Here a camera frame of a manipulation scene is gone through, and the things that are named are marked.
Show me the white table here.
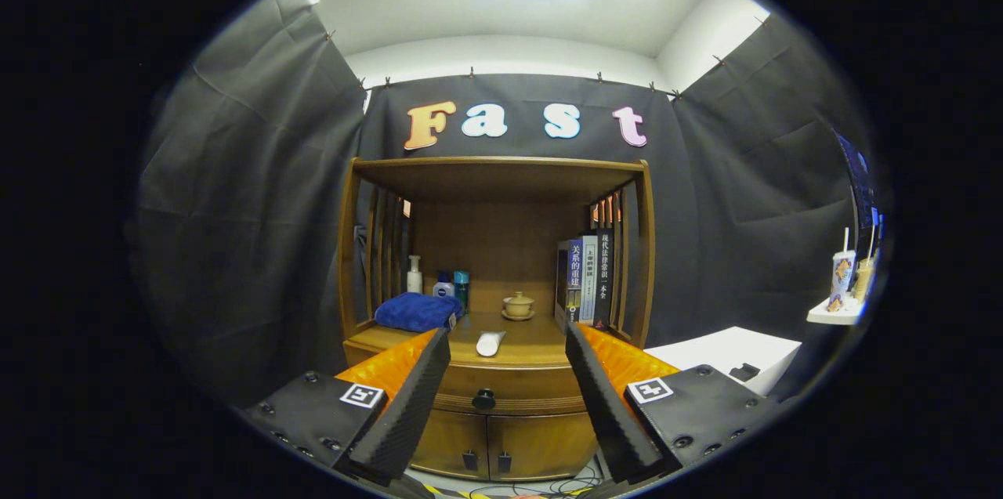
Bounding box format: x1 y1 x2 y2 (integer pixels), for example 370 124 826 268
643 327 802 396

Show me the book with grey spine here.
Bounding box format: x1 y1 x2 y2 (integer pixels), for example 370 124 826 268
580 235 598 325

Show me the book with black spine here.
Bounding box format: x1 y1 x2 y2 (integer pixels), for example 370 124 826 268
594 229 614 330

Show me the small white shelf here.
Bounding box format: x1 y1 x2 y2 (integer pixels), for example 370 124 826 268
807 294 867 326

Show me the black floor cable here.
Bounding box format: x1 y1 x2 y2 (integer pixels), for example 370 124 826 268
470 460 604 498

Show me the beige lidded teacup with saucer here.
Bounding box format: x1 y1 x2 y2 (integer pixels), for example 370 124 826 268
501 291 536 321

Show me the wooden drawer with black knob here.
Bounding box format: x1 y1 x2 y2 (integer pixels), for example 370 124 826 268
429 363 588 416

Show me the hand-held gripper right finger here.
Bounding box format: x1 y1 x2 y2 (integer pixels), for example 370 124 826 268
566 322 780 484

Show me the book with blue spine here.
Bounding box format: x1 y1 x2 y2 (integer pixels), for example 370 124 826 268
555 239 585 327

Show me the blue towel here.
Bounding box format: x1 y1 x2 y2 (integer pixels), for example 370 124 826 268
375 292 463 333

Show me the printed cup with straw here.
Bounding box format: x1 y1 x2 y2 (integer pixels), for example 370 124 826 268
829 227 857 312

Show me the dark monitor screen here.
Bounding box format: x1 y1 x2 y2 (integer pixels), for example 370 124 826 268
832 131 885 237

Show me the wooden cabinet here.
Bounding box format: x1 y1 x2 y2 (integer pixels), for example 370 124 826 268
339 157 655 483

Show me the wooden cabinet door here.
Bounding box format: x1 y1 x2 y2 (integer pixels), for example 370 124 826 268
411 409 491 480
486 411 600 482

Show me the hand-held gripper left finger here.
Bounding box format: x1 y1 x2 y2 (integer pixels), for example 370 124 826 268
239 328 451 484

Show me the wooden countertop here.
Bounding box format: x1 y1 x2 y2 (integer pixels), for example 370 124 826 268
345 313 628 368

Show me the brown drink cup with straw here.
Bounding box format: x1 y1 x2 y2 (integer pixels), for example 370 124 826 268
856 225 877 302

